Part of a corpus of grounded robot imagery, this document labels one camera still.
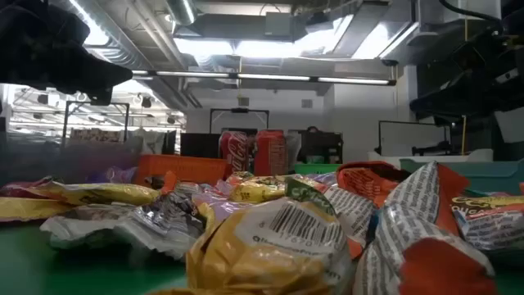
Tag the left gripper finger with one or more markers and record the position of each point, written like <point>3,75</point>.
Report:
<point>101,97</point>
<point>98,75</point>

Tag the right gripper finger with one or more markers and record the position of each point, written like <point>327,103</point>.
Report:
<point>471,104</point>

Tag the purple candy pack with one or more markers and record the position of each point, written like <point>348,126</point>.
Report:
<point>323,178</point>
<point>114,174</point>

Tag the yellow candy pack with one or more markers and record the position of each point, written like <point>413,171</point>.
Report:
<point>102,192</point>
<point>24,207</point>

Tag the orange wrapper with striped back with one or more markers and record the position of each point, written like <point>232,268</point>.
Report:
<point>168,182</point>

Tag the silver and red candy wrapper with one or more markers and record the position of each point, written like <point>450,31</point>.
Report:
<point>442,270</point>

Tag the pile of candy packets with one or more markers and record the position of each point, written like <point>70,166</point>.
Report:
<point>24,266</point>

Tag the teal plastic bin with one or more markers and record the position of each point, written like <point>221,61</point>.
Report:
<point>491,176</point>

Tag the smoky clear plastic bin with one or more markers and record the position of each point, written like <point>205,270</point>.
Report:
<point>28,164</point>

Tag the orange Reese's wrapper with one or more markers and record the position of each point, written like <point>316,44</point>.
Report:
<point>413,192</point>
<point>368,182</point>

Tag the orange plastic basket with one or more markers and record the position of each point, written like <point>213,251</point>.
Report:
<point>184,168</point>

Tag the black monitor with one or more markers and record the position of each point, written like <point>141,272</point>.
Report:
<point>200,145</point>

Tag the Coca-Cola can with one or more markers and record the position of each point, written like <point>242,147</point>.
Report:
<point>235,151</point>

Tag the purple yellow Sour Patch pack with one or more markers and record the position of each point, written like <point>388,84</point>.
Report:
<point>223,205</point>

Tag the white wrapper with green print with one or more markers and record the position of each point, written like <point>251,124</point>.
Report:
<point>348,213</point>

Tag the long ceiling light strip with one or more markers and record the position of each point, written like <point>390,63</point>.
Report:
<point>266,76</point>

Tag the green plastic basket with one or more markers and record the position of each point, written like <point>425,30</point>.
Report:
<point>317,169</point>

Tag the orange-red soda can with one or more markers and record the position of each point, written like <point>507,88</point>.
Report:
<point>270,153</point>

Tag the yellow wrapper with barcode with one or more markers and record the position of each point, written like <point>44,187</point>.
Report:
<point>254,254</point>

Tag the black metal frame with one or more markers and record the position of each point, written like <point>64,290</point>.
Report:
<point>65,123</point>
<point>239,110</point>

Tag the black frame with white board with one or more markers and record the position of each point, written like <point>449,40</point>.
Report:
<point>409,139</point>

